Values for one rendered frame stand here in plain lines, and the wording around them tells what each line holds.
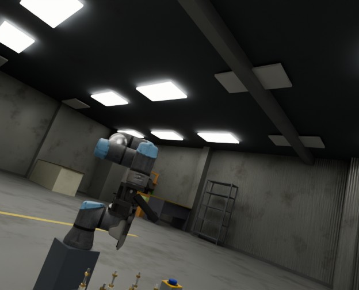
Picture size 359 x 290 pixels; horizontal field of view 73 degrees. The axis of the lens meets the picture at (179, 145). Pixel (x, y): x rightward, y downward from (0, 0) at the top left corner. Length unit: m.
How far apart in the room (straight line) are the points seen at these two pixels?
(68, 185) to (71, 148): 3.03
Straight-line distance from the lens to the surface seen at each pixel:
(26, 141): 10.73
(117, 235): 0.86
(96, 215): 1.40
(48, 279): 1.47
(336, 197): 7.67
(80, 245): 1.41
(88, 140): 11.57
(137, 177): 0.85
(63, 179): 8.49
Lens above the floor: 0.63
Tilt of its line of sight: 14 degrees up
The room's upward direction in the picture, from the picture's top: 18 degrees clockwise
